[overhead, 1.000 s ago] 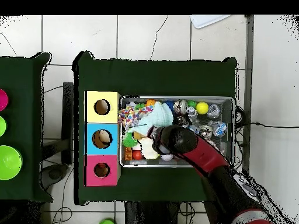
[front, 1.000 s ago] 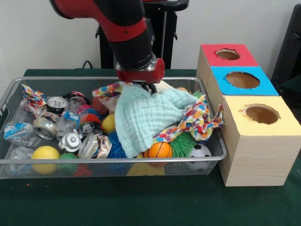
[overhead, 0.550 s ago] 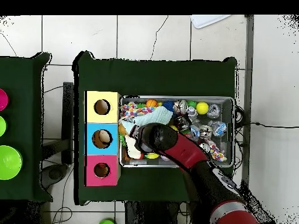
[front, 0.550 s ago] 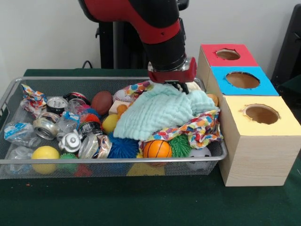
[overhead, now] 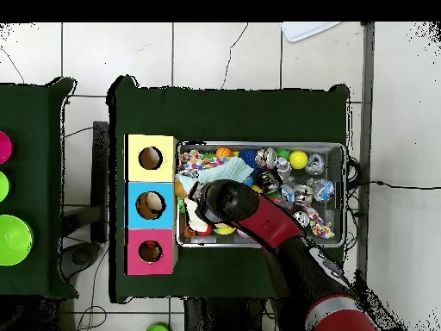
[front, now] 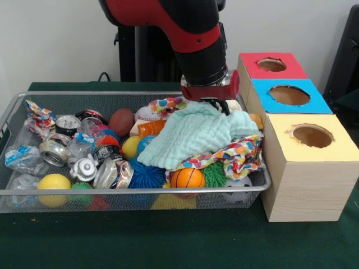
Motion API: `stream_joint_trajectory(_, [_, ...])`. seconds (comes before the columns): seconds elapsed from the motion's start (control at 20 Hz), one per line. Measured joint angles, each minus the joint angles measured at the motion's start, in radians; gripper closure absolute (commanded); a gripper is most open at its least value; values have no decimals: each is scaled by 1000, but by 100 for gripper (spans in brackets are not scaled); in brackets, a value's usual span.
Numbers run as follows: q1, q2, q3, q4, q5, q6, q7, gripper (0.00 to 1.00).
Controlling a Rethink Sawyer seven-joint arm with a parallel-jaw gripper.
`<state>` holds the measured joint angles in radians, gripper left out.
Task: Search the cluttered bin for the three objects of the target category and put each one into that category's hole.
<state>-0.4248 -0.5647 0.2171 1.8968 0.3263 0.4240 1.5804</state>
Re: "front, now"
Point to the brown animal plush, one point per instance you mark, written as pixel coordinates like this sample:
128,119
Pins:
256,119

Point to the green koosh ball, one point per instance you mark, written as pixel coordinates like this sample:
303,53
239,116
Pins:
214,175

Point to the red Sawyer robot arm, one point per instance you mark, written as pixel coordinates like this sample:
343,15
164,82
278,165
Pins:
168,22

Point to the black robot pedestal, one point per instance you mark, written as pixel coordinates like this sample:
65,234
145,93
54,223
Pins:
146,56

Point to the clear mesh bin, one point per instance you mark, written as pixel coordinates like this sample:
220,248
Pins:
84,191

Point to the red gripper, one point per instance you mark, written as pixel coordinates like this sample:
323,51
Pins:
210,92

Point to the brown toy football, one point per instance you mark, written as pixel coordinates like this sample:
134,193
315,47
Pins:
121,118

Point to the blue globe ball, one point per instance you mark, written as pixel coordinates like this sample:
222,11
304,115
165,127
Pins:
146,143

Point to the mint green waffle cloth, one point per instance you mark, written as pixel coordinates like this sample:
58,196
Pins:
190,134

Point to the yellow ball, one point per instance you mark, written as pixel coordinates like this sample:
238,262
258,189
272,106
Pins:
54,182

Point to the colourful patterned cloth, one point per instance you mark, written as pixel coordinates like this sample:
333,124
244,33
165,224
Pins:
241,151
39,117

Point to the blue spiky ball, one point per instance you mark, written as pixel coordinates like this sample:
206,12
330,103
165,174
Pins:
146,175

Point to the black stand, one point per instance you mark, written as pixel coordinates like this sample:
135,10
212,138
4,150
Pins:
345,56

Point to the orange toy basketball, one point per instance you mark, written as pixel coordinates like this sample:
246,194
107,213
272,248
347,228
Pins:
188,178

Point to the dark green tablecloth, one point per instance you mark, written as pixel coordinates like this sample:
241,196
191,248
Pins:
347,112
168,241

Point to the wooden three-hole box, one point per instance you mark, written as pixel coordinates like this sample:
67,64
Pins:
305,190

